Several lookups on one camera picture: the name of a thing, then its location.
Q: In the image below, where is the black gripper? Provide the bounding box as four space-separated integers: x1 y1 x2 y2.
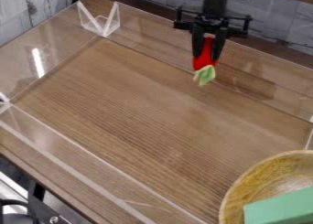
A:
175 5 253 60

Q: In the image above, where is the red plush strawberry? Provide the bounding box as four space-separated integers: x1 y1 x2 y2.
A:
193 37 219 86

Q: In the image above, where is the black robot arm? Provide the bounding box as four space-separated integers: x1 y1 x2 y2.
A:
175 0 253 60

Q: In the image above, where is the wooden bowl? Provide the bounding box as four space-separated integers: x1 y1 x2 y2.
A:
220 150 313 224

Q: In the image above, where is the green foam block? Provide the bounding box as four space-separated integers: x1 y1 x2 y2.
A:
244 187 313 224

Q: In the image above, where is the black table leg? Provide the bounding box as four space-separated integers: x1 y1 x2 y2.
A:
33 182 46 201

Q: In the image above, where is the clear acrylic enclosure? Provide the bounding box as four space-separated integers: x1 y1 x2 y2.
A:
0 0 313 224

